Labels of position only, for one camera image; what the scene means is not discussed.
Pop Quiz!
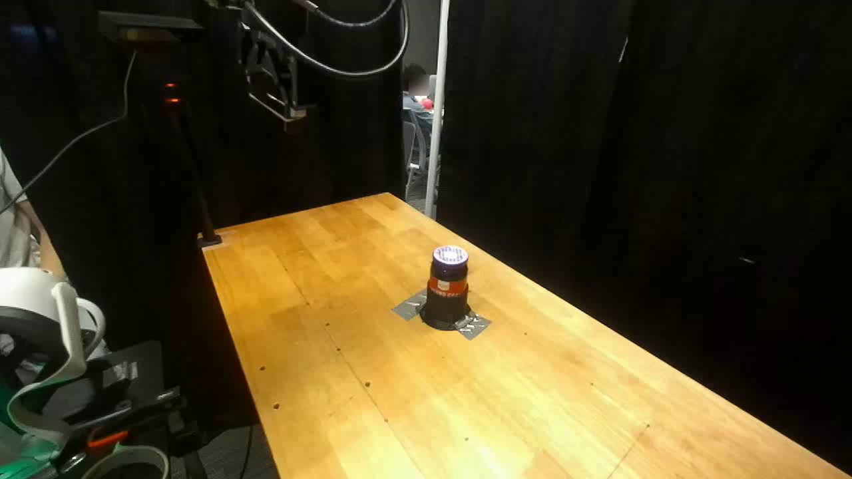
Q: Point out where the masking tape roll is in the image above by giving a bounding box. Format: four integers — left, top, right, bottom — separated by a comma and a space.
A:
82, 439, 174, 479

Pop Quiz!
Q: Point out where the white headset with strap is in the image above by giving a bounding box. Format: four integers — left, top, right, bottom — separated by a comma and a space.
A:
0, 264, 110, 439

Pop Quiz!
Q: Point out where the white vertical pole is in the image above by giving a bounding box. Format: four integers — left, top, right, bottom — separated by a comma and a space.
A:
424, 0, 453, 221

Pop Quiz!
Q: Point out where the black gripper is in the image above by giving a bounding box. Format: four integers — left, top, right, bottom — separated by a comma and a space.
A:
237, 18, 312, 124

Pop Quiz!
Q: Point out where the thin grey cable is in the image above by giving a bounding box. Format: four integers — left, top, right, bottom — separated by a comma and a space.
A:
0, 51, 140, 217

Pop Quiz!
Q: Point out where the black tripod stand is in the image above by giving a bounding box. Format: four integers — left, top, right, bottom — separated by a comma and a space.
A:
158, 76, 224, 251

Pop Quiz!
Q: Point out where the orange handled clamp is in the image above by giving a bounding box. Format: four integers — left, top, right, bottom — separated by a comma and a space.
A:
86, 429, 134, 453

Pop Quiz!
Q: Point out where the person with dark hair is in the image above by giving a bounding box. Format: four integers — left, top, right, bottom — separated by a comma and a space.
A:
396, 60, 440, 172

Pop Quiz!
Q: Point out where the black curtain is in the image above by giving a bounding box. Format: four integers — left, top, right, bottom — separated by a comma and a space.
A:
0, 0, 852, 447

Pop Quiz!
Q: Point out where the person in grey shirt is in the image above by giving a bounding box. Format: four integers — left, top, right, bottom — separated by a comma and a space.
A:
0, 147, 34, 270

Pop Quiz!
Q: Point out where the black box on stand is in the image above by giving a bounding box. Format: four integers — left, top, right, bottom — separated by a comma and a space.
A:
96, 8, 208, 46

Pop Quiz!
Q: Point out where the grey robot cable loop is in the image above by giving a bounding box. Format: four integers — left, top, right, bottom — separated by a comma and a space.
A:
241, 0, 413, 79

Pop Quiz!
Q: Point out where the grey duct tape strip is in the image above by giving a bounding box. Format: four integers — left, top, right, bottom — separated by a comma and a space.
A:
392, 289, 493, 341

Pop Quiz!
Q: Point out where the black metal plate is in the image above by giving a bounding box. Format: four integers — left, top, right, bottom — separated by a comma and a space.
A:
82, 338, 184, 431

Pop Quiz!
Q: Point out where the bare forearm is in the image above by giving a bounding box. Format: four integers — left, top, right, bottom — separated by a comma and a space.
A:
14, 197, 68, 282

